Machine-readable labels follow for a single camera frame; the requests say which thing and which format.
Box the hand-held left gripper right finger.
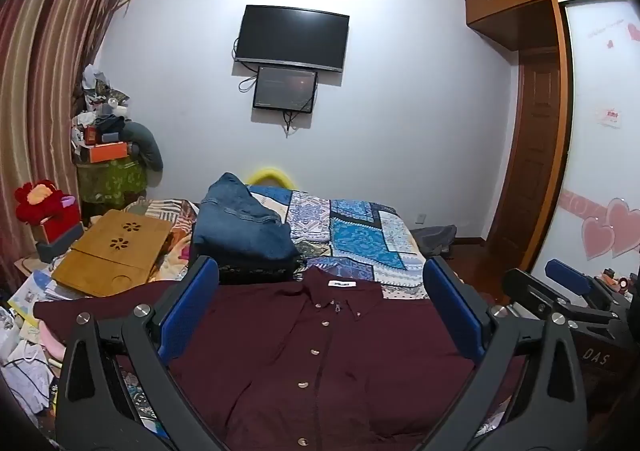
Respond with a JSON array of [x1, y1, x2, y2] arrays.
[[422, 256, 588, 451]]

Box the pile of papers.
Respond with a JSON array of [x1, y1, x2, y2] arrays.
[[0, 256, 68, 414]]

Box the green cloth covered stand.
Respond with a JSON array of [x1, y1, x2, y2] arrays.
[[76, 157, 149, 206]]

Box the black television cable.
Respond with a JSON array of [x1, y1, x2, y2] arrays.
[[231, 37, 258, 94]]

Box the brown wooden door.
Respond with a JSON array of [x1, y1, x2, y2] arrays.
[[487, 48, 565, 246]]

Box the orange box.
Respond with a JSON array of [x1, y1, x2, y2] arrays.
[[79, 142, 129, 165]]

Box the dark patterned cloth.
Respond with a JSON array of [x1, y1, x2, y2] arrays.
[[190, 231, 308, 286]]

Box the colourful fleece blanket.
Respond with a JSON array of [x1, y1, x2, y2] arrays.
[[122, 198, 201, 284]]

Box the pile of clutter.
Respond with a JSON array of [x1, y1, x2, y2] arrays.
[[70, 63, 135, 148]]

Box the red plush flower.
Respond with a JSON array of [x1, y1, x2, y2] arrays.
[[14, 179, 82, 228]]

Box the blue denim jeans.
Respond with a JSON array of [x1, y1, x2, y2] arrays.
[[191, 172, 307, 264]]

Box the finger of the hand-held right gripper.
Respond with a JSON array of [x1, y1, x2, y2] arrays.
[[544, 258, 632, 304], [501, 269, 623, 333]]

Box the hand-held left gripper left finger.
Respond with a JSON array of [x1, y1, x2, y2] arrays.
[[55, 256, 221, 451]]

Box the black wall television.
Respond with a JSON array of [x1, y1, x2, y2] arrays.
[[234, 5, 351, 74]]

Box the pink heart stickers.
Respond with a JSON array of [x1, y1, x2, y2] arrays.
[[580, 197, 640, 260]]

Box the yellow curved object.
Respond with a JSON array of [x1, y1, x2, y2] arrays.
[[245, 167, 297, 190]]

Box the striped brown curtain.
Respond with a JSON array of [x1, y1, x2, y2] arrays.
[[0, 0, 142, 282]]

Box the blue patchwork quilt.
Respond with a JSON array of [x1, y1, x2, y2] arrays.
[[245, 185, 436, 303]]

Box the bamboo lap desk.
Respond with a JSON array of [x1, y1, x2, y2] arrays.
[[51, 209, 175, 300]]

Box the grey cloth on floor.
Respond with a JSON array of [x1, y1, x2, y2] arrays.
[[414, 225, 459, 258]]

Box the small black monitor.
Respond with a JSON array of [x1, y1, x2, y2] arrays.
[[251, 65, 319, 114]]

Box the maroon button-up shirt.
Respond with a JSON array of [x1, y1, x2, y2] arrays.
[[32, 267, 526, 451]]

